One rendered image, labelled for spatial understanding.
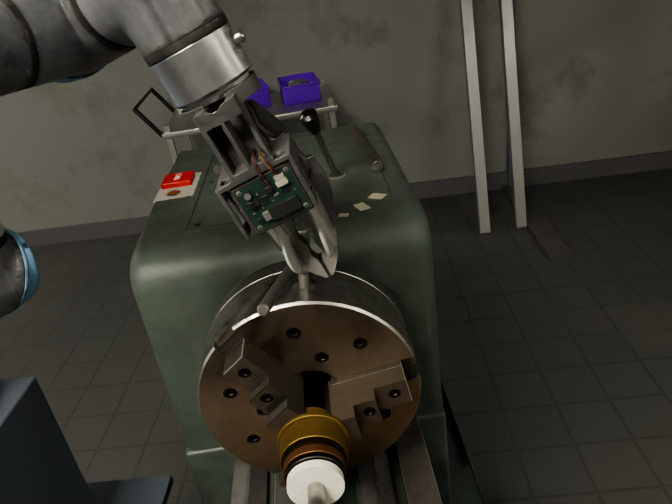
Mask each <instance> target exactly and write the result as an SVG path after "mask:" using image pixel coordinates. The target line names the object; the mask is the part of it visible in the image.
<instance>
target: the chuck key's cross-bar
mask: <svg viewBox="0 0 672 504"><path fill-rule="evenodd" d="M293 273H294V272H293V271H292V270H291V268H290V267H289V266H288V264H287V265H286V266H285V268H284V269H283V271H282V272H281V274H280V275H279V276H278V278H277V279H276V281H275V282H274V284H273V285H272V287H271V288H270V289H269V291H268V292H267V294H266V295H265V297H264V298H263V299H262V301H261V302H260V304H259V305H258V307H257V313H258V314H259V315H260V316H267V315H268V314H269V312H270V311H271V309H272V307H273V306H274V304H275V303H276V301H277V299H278V298H279V296H280V294H281V293H282V291H283V290H284V288H285V286H286V285H287V283H288V281H289V280H290V278H291V277H292V275H293Z"/></svg>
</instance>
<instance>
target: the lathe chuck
mask: <svg viewBox="0 0 672 504"><path fill-rule="evenodd" d="M280 274H281V273H278V274H274V275H271V276H268V277H266V278H263V279H261V280H259V281H257V282H255V283H253V284H251V285H249V286H248V287H246V288H244V289H243V290H241V291H240V292H239V293H237V294H236V295H235V296H234V297H233V298H232V299H230V300H229V301H228V302H227V304H226V305H225V306H224V307H223V308H222V309H221V311H220V312H219V313H218V315H217V316H216V318H215V320H214V322H213V324H212V326H211V328H210V330H209V333H208V336H207V341H206V345H205V350H204V355H203V360H202V365H201V369H200V374H199V379H198V386H197V399H198V406H199V410H200V414H201V416H202V419H203V421H204V423H205V425H206V427H207V429H208V430H209V432H210V433H211V435H212V436H213V437H214V439H215V440H216V441H217V442H218V443H219V444H220V445H221V446H222V447H223V448H224V449H225V450H226V451H228V452H229V453H230V454H232V455H233V456H235V457H236V458H238V459H239V460H241V461H243V462H245V463H247V464H249V465H251V466H253V467H256V468H259V469H262V470H265V471H268V472H272V473H276V474H277V472H278V468H279V464H280V454H279V452H278V449H277V436H278V432H276V431H275V430H273V429H272V428H270V427H268V426H267V416H268V414H266V413H264V412H263V411H261V410H260V409H258V408H256V407H255V406H253V405H252V404H250V403H249V400H250V392H249V391H247V390H246V389H244V388H242V387H241V386H239V385H238V384H236V383H235V382H233V381H232V380H230V379H228V378H227V377H225V376H224V375H223V372H224V366H225V359H226V355H225V354H224V353H222V352H220V350H217V349H218V345H217V344H216V343H217V341H218V340H219V338H220V336H221V335H222V334H223V333H224V332H225V331H226V330H227V329H228V328H229V327H230V326H231V325H232V324H233V325H232V328H233V330H234V331H235V332H237V333H238V334H240V335H241V336H243V337H244V338H246V339H247V340H249V341H250V342H252V343H253V344H255V345H256V346H257V347H259V348H260V349H262V350H263V351H265V352H266V353H268V354H269V355H271V356H272V357H274V358H275V359H277V360H278V361H280V362H281V363H282V364H284V365H285V366H287V367H288V368H290V369H291V370H293V371H294V372H296V373H300V372H304V371H320V372H324V373H327V374H329V375H327V376H326V377H324V378H322V379H320V380H316V381H309V382H306V381H304V382H303V383H304V402H309V403H316V404H318V406H321V407H322V408H323V409H325V410H327V411H329V412H330V413H331V407H330V396H329V387H328V382H330V381H331V378H330V375H331V376H332V377H334V378H336V379H338V378H341V377H345V376H348V375H352V374H355V373H359V372H362V371H366V370H369V369H373V368H376V367H379V366H383V365H386V364H390V363H393V362H397V361H400V360H404V359H407V358H411V361H412V364H413V368H414V371H415V374H416V378H414V379H410V380H407V383H408V386H409V390H410V393H411V397H412V401H409V402H406V403H402V404H398V405H395V406H391V407H388V408H384V409H381V412H382V417H383V420H381V421H378V422H374V423H371V424H367V425H363V426H361V428H362V433H363V437H362V438H358V439H355V440H351V441H350V443H349V447H348V450H347V451H348V464H347V467H346V470H348V469H351V468H354V467H356V466H359V465H361V464H363V463H365V462H367V461H369V460H371V459H373V458H375V457H376V456H378V455H379V454H381V453H382V452H384V451H385V450H386V449H388V448H389V447H390V446H391V445H392V444H393V443H394V442H395V441H397V439H398V438H399V437H400V436H401V435H402V434H403V433H404V431H405V430H406V429H407V427H408V426H409V424H410V423H411V421H412V419H413V417H414V415H415V413H416V410H417V407H418V404H419V400H420V395H421V375H420V372H418V366H417V362H416V357H415V353H414V350H413V347H412V344H411V341H410V337H409V334H408V331H407V328H406V325H405V323H404V321H403V318H402V317H401V315H400V313H399V311H398V310H397V309H396V307H395V306H394V305H393V303H392V302H391V301H390V300H389V299H388V298H387V297H386V296H385V295H384V294H382V293H381V292H380V291H379V290H377V289H376V288H375V287H373V286H371V285H370V284H368V283H366V282H364V281H362V280H360V279H358V278H356V277H353V276H350V275H347V274H344V273H340V272H334V274H333V275H331V276H329V277H327V278H325V277H322V276H319V275H316V274H314V273H311V272H309V280H310V281H312V282H314V283H315V284H316V288H314V289H313V290H310V291H296V290H293V289H292V285H293V284H294V283H295V282H297V281H299V280H298V273H293V275H292V277H291V278H290V280H289V281H288V283H287V285H286V286H285V288H284V290H283V291H282V293H281V294H280V296H279V298H278V299H277V301H276V303H275V304H274V306H273V307H272V309H271V311H270V312H269V314H268V315H267V316H260V315H259V314H258V313H257V307H258V305H259V304H260V302H261V301H262V299H263V298H264V297H265V295H266V294H267V292H268V291H269V289H270V288H271V287H272V285H273V284H274V282H275V281H276V279H277V278H278V276H279V275H280ZM235 321H236V322H235ZM234 322H235V323H234Z"/></svg>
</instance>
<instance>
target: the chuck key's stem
mask: <svg viewBox="0 0 672 504"><path fill-rule="evenodd" d="M295 227H296V229H297V231H298V232H299V233H300V234H301V235H302V236H304V237H305V238H307V240H308V244H309V246H310V237H309V228H308V227H307V226H305V225H298V226H295ZM298 280H299V288H300V289H309V285H310V283H309V271H307V270H305V269H304V268H302V269H301V271H300V273H298Z"/></svg>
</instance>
